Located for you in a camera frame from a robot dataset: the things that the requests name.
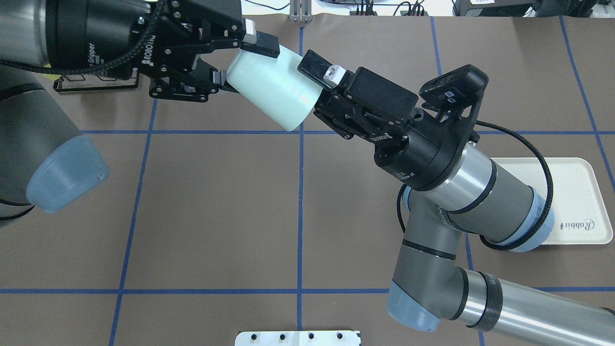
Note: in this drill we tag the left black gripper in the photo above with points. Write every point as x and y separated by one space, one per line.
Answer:
98 36

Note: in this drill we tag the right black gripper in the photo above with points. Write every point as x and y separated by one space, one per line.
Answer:
419 161

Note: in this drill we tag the pale green plastic cup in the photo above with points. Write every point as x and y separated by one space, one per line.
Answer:
275 86

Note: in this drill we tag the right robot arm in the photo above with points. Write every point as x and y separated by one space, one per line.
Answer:
435 280

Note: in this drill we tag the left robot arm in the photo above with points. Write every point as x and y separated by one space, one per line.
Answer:
46 162

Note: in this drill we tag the cream rabbit print tray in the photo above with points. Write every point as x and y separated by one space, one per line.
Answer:
580 216

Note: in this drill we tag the black device on back table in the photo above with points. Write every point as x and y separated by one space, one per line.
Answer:
491 8

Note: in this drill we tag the grey metal camera post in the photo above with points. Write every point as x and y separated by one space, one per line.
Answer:
300 11

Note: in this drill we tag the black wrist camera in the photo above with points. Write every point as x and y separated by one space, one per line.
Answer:
456 90

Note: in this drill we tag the black wire cup rack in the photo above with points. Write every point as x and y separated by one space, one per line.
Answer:
87 82

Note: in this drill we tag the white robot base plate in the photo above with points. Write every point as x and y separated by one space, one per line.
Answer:
299 338

